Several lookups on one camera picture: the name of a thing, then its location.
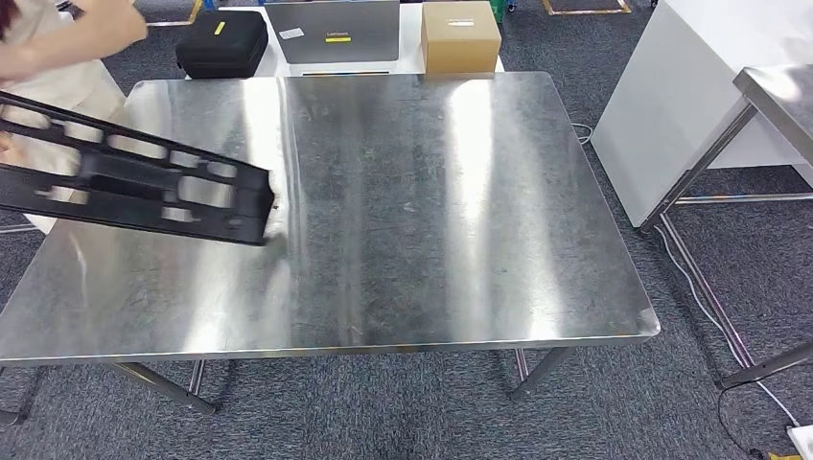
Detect long black plastic part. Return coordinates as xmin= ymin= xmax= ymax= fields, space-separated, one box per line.
xmin=0 ymin=90 xmax=276 ymax=247

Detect stainless steel workbench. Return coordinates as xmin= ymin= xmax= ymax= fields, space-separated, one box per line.
xmin=0 ymin=71 xmax=662 ymax=417

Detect person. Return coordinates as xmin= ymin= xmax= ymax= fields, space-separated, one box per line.
xmin=0 ymin=0 xmax=149 ymax=168

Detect black hard carry case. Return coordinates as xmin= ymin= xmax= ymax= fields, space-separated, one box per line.
xmin=175 ymin=9 xmax=270 ymax=81

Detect stainless steel table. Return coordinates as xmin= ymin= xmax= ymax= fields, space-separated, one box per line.
xmin=638 ymin=63 xmax=813 ymax=390
xmin=0 ymin=218 xmax=52 ymax=427

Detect grey laptop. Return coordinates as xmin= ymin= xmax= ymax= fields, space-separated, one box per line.
xmin=263 ymin=0 xmax=402 ymax=65

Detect brown cardboard box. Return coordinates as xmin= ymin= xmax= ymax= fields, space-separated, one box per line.
xmin=421 ymin=0 xmax=503 ymax=76

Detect white cabinet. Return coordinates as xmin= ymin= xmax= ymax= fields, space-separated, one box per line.
xmin=591 ymin=0 xmax=813 ymax=228

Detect black floor cable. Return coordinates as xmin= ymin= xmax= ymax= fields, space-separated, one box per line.
xmin=716 ymin=383 xmax=770 ymax=460

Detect white floor cable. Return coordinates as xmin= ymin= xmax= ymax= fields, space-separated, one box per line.
xmin=569 ymin=122 xmax=801 ymax=426

